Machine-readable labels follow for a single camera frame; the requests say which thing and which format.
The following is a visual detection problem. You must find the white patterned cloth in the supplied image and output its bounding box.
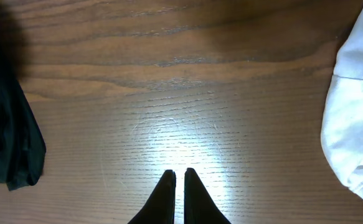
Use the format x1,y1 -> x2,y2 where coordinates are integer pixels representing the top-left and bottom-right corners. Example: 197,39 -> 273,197
321,9 -> 363,199

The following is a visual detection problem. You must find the black polo shirt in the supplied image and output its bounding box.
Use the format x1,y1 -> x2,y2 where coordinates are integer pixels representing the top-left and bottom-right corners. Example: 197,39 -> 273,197
0,6 -> 47,192

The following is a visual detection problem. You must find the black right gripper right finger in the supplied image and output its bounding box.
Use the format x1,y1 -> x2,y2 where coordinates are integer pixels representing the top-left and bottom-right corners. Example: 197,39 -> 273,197
184,168 -> 230,224

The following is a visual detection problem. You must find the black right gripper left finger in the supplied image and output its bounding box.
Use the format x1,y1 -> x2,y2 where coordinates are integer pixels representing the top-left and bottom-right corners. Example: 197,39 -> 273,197
128,170 -> 176,224

